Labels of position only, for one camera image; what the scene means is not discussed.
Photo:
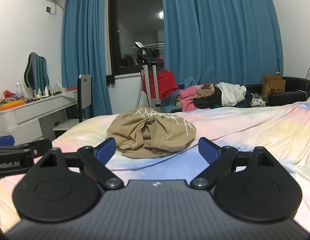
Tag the white spray can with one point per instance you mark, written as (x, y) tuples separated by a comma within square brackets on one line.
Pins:
[(18, 88)]

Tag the white vanity desk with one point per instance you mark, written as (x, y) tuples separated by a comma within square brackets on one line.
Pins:
[(32, 110)]

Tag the black chair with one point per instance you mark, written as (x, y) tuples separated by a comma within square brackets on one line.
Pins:
[(85, 92)]

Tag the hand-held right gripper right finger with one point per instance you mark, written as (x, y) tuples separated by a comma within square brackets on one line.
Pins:
[(207, 150)]

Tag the small white bottle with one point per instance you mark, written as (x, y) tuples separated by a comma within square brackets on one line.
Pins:
[(46, 91)]

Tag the patterned white cloth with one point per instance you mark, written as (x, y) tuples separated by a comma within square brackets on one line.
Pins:
[(258, 102)]

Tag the brown crumpled cloth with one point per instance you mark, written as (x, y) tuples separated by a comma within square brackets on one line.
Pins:
[(206, 91)]

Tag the small clear bottle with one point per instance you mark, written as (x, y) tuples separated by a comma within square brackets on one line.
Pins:
[(39, 93)]

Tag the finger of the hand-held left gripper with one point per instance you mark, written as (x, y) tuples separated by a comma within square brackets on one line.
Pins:
[(3, 140), (40, 148)]

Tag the black garment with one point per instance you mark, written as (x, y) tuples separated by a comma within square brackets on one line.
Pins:
[(204, 103)]

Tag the black sofa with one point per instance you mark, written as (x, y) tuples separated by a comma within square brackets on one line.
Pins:
[(294, 85)]

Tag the tan printed shirt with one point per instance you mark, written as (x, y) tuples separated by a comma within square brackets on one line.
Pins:
[(135, 130)]

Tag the small black bracket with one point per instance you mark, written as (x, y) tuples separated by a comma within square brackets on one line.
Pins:
[(110, 79)]

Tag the red garment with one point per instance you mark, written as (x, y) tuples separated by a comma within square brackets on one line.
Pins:
[(167, 82)]

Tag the dark framed window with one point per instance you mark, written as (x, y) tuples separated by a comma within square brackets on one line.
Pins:
[(135, 30)]

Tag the grey wall socket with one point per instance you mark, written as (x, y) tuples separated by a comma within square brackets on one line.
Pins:
[(48, 9)]

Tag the pastel tie-dye duvet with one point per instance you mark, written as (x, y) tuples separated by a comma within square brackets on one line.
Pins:
[(244, 135)]

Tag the silver garment steamer stand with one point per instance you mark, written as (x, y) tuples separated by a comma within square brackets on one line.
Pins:
[(144, 52)]

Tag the pink cloth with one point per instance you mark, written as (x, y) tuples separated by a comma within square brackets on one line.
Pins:
[(187, 100)]

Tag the white garment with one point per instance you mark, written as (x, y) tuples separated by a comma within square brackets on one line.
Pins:
[(232, 95)]

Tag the orange box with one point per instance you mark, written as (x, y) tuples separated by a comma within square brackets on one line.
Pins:
[(12, 103)]

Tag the brown paper bag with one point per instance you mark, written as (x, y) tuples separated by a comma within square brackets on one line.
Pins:
[(272, 85)]

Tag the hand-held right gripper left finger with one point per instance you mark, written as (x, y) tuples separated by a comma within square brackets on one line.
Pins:
[(106, 150)]

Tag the wavy framed vanity mirror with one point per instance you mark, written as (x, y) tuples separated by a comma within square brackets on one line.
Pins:
[(36, 70)]

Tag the blue curtain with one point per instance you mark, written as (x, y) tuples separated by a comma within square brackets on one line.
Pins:
[(219, 30), (85, 42)]

